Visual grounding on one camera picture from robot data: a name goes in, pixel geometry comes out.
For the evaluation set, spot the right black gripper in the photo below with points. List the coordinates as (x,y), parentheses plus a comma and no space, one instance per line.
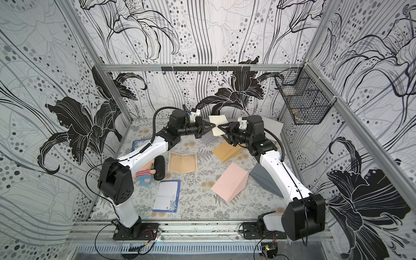
(232,132)

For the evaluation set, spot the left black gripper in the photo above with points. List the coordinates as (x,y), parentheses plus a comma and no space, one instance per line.
(199,126)

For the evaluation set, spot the lilac grey envelope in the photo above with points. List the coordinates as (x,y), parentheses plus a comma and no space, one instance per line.
(208,138)

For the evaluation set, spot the yellow kraft envelope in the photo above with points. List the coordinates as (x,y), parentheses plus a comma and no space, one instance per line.
(225,151)

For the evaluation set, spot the cream letter paper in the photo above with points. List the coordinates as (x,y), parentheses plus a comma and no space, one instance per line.
(182,163)
(218,120)

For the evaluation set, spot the pink envelope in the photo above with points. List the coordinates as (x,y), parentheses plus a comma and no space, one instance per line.
(231,183)

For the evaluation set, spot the dark grey envelope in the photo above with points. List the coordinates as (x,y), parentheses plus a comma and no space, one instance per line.
(264,179)

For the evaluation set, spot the white blue-bordered letter paper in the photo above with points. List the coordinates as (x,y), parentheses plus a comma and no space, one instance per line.
(167,198)

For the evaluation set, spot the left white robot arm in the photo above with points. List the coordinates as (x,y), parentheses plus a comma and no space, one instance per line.
(116,176)

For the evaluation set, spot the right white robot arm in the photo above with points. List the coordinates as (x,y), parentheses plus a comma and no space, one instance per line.
(305,212)

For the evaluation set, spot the white mini drawer cabinet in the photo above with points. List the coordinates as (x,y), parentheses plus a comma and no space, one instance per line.
(273,126)

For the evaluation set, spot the pink plush doll toy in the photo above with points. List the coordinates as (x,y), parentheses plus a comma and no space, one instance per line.
(144,175)

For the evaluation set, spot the small electronics board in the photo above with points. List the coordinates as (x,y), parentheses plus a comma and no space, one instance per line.
(269,250)

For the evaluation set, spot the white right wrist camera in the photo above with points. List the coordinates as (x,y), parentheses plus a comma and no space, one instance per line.
(242,123)

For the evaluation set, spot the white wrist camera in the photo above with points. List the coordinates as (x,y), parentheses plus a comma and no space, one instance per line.
(193,114)
(242,123)

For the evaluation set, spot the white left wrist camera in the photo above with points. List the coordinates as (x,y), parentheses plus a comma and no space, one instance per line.
(193,114)

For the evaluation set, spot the black bar on rail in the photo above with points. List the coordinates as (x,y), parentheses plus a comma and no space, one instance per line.
(204,68)

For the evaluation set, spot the black wire mesh basket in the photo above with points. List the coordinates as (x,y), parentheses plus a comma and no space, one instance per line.
(305,102)

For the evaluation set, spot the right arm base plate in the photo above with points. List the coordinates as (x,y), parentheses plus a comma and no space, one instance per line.
(255,231)

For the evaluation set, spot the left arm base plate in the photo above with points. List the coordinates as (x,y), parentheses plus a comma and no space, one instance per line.
(138,232)

